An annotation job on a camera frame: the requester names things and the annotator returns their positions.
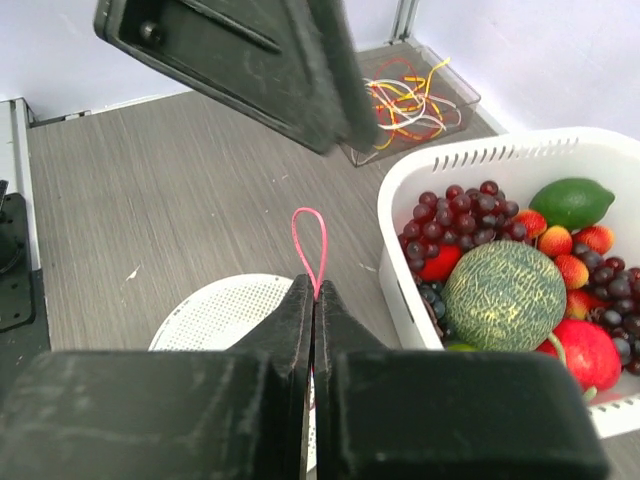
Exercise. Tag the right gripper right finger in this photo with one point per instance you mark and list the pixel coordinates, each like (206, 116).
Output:
(434, 414)

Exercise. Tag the green netted melon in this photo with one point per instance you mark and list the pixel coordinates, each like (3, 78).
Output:
(504, 296)

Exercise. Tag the left aluminium frame post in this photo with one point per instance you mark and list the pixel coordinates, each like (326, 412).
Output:
(403, 21)

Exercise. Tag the green lime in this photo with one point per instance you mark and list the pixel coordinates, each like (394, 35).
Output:
(573, 203)

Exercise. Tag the red apple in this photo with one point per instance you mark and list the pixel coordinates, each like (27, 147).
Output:
(591, 355)

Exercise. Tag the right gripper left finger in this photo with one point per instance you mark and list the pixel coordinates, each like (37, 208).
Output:
(99, 415)

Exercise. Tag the clear plastic cable box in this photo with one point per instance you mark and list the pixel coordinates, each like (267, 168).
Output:
(416, 97)

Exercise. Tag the small green pear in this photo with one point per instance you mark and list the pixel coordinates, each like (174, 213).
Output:
(460, 347)

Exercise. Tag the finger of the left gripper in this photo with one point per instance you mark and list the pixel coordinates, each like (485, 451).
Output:
(263, 59)
(360, 127)

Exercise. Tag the white perforated cable spool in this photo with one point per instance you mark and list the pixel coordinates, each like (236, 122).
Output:
(220, 310)

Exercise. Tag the red strawberry cluster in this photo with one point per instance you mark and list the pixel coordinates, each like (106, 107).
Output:
(569, 252)

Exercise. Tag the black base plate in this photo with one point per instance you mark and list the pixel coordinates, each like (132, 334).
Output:
(24, 325)

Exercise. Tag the black grape bunch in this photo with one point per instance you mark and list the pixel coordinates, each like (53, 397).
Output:
(436, 308)

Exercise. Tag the white plastic fruit basket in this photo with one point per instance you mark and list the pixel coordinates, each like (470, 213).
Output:
(521, 164)

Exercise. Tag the dark red grape bunch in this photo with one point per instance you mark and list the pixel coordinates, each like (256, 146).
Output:
(445, 227)

